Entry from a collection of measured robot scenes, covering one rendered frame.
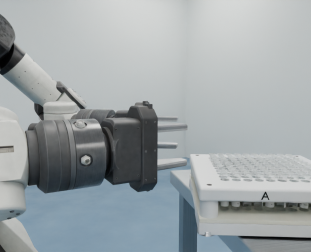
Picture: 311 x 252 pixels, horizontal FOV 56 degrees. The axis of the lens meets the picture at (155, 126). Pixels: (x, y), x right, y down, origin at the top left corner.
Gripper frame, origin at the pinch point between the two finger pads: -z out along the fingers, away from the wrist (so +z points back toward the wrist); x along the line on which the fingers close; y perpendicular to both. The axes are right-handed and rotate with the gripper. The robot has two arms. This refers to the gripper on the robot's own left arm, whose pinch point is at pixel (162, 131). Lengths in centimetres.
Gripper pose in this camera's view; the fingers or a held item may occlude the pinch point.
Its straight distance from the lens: 59.5
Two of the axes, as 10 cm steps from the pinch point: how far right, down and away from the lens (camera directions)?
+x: -0.1, 9.9, 1.1
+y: -2.1, 1.0, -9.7
